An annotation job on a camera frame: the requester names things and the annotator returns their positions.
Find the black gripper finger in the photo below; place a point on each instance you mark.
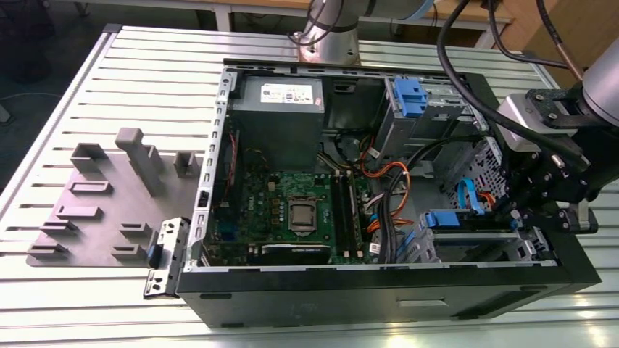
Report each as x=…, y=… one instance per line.
x=551, y=219
x=529, y=174

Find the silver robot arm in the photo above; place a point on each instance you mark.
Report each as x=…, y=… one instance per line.
x=333, y=47

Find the metal disk bay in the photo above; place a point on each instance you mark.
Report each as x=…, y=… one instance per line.
x=473, y=238

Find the metal drive cage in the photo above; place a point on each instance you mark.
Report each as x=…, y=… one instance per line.
x=401, y=134

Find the blue plastic drive latch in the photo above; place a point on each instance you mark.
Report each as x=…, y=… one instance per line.
x=410, y=98

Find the black RAM slot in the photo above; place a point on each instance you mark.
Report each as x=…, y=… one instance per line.
x=356, y=224
x=341, y=217

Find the brown wooden cabinet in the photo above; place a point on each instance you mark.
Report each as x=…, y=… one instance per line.
x=599, y=21

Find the wooden desk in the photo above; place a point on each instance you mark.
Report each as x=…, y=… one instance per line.
x=471, y=16

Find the silver CPU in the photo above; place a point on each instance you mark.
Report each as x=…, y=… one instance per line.
x=300, y=214

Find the CPU socket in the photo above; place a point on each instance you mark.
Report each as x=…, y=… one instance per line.
x=302, y=228

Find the black PC case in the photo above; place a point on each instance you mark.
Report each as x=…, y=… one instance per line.
x=337, y=301

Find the grey power supply unit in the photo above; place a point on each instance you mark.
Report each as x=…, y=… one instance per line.
x=274, y=137

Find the black graphics card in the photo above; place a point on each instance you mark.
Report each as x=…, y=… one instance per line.
x=289, y=253

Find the green motherboard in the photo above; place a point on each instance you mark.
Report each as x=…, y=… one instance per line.
x=260, y=186

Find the grey parts rack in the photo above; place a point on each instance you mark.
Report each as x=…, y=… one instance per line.
x=105, y=217

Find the grey floor stand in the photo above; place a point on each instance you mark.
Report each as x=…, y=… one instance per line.
x=4, y=116

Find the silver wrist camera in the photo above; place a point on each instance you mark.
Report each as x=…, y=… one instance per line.
x=517, y=119

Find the black camera bracket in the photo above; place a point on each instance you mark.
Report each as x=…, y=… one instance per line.
x=551, y=105

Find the silver card retention bracket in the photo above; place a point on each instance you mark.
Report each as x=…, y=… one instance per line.
x=170, y=228

